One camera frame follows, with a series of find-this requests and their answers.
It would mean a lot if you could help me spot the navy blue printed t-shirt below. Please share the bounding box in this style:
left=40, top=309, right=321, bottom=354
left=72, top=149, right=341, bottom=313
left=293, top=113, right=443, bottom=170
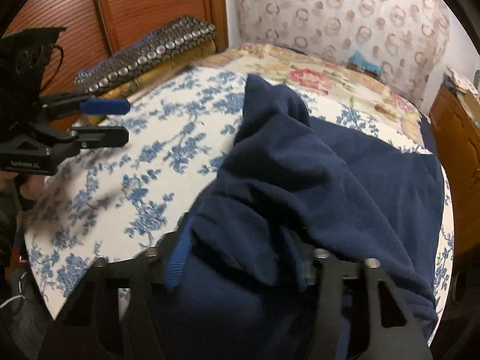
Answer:
left=163, top=75, right=444, bottom=359

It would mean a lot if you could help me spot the person's left hand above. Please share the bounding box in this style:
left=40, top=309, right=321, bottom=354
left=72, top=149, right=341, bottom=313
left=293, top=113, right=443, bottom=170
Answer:
left=1, top=171, right=46, bottom=211

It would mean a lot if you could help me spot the gold patterned folded cloth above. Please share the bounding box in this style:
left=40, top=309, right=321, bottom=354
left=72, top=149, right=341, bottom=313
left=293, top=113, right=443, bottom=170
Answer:
left=99, top=39, right=216, bottom=104

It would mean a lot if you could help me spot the blue floral white quilt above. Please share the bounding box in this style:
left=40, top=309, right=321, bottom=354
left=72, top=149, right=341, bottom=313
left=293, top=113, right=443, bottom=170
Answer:
left=25, top=67, right=454, bottom=322

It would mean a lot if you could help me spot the dark circle-patterned folded cloth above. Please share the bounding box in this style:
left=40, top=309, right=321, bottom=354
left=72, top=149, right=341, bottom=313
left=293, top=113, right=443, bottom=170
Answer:
left=74, top=16, right=216, bottom=95

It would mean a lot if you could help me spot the brown louvered wardrobe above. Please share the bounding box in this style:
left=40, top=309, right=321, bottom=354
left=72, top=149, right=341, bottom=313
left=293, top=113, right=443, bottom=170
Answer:
left=1, top=0, right=229, bottom=95

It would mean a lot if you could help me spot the pink floral cream blanket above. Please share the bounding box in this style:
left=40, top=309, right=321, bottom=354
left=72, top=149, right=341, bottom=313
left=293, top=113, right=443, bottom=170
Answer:
left=199, top=43, right=424, bottom=145

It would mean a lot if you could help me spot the wooden sideboard cabinet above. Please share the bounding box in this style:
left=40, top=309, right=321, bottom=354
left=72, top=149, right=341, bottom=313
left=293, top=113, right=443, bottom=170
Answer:
left=430, top=85, right=479, bottom=254

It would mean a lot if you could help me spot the blue item on box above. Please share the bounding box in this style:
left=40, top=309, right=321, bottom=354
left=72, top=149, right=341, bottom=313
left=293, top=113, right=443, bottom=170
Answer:
left=348, top=50, right=382, bottom=78

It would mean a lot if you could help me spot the cardboard box on sideboard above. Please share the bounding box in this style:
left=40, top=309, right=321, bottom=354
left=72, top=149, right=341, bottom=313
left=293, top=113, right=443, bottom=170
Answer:
left=461, top=90, right=480, bottom=122

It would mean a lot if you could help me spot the sheer circle-patterned curtain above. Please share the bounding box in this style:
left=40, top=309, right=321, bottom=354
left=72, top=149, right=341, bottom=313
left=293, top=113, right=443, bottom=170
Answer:
left=236, top=0, right=450, bottom=102

